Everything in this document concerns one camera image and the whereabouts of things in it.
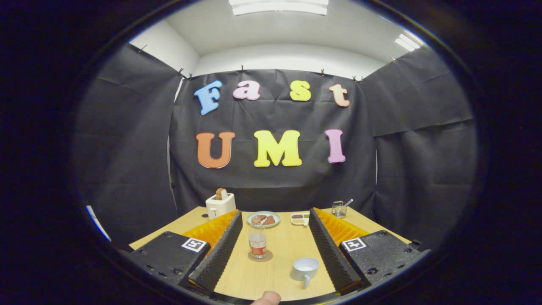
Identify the white desk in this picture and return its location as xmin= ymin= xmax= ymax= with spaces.
xmin=86 ymin=205 xmax=112 ymax=243

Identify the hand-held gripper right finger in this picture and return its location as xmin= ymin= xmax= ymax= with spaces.
xmin=308 ymin=207 xmax=431 ymax=297

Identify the large ceiling light panel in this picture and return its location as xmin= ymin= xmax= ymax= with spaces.
xmin=229 ymin=0 xmax=329 ymax=17

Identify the white cup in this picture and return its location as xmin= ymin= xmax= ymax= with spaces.
xmin=290 ymin=258 xmax=320 ymax=289

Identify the wooden table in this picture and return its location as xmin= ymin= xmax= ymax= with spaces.
xmin=129 ymin=206 xmax=411 ymax=301

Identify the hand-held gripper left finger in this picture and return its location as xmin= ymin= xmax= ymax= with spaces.
xmin=127 ymin=210 xmax=244 ymax=297

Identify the small ceiling light panel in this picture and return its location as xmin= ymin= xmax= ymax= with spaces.
xmin=395 ymin=34 xmax=420 ymax=52

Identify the pale green plate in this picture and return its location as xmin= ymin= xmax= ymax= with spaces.
xmin=247 ymin=211 xmax=281 ymax=229

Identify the white toaster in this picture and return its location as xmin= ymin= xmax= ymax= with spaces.
xmin=206 ymin=193 xmax=237 ymax=220

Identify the clear plastic juice bottle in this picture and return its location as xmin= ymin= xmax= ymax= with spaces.
xmin=248 ymin=215 xmax=268 ymax=260

